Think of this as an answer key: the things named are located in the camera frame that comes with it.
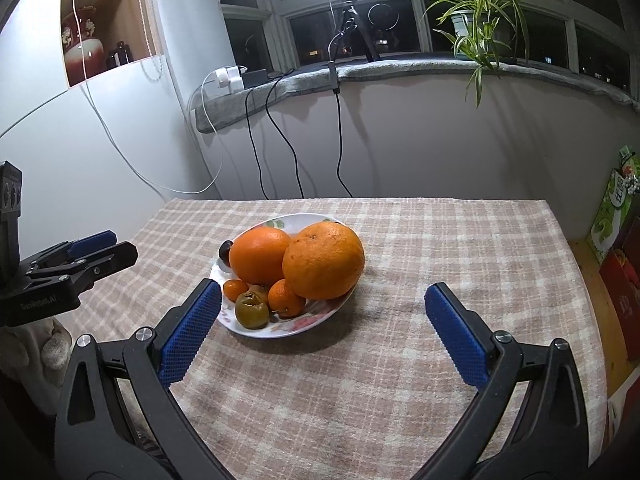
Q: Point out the checked beige tablecloth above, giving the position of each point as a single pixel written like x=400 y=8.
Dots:
x=400 y=240

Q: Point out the olive green round fruit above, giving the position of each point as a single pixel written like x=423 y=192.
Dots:
x=251 y=310

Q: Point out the window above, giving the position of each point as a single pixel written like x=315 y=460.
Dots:
x=279 y=7

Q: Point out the black power adapter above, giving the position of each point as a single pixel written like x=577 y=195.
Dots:
x=255 y=77

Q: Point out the red box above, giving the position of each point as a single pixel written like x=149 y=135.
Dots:
x=622 y=290

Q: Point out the green gift box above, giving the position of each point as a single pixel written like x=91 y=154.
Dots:
x=612 y=205

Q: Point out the black tripod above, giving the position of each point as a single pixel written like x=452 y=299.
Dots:
x=350 y=15

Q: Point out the white cabinet with wooden shelf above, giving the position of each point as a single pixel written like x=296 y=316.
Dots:
x=100 y=135

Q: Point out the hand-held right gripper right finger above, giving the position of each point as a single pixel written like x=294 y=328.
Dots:
x=457 y=335

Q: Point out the potted spider plant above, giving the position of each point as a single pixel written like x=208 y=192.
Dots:
x=462 y=30

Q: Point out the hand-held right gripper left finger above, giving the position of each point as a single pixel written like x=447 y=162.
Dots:
x=192 y=330

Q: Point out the dark bottle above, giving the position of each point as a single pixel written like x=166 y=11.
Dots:
x=118 y=55

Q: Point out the brown round fruit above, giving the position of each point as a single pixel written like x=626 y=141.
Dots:
x=259 y=288

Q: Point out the person's left hand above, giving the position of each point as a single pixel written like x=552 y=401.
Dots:
x=47 y=355

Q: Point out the large orange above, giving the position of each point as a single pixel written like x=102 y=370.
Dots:
x=324 y=260
x=260 y=262

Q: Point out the kumquat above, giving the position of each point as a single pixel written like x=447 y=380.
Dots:
x=234 y=290

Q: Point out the tangerine with stem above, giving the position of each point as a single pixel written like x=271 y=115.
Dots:
x=286 y=299

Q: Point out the white power adapter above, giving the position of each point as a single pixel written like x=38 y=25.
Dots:
x=222 y=75
x=236 y=83

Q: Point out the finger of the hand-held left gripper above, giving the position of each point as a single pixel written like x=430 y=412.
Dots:
x=105 y=260
x=92 y=242

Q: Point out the red white ceramic vase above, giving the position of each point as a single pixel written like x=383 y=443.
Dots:
x=80 y=47

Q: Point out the floral white plate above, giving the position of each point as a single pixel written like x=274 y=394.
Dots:
x=280 y=328

